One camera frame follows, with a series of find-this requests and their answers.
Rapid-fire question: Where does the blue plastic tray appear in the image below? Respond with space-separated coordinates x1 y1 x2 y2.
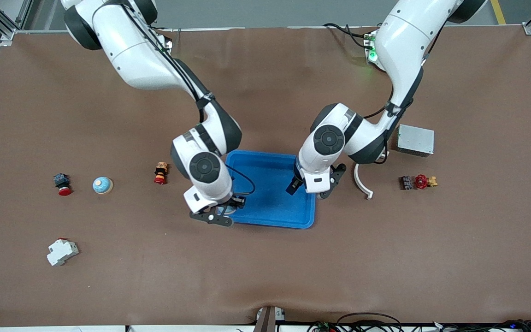
222 150 317 229

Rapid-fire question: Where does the black base cable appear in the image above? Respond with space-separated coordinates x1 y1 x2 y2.
323 22 373 49

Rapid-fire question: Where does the black looped cable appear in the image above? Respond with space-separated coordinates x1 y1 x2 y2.
336 312 404 332

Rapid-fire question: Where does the silver metal power supply box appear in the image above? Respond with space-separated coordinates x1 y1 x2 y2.
397 124 435 158

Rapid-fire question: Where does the black cable bundle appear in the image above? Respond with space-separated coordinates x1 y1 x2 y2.
431 319 531 332

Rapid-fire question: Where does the orange red push button switch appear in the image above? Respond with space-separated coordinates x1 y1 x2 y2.
153 161 169 185

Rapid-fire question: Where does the black red emergency stop button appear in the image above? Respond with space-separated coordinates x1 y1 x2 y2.
53 173 72 196

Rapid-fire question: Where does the multicoloured wire bundle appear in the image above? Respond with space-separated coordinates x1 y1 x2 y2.
307 321 340 332

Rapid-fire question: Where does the white circuit breaker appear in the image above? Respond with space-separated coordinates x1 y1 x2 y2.
47 238 80 267

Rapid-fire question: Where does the brass valve red handwheel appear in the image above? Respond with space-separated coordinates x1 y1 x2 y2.
413 173 437 190

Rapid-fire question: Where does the green lit base connector panel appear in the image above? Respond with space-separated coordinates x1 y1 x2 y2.
364 31 379 63

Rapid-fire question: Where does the white curved pipe clamp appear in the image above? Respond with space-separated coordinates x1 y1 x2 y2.
354 164 374 200

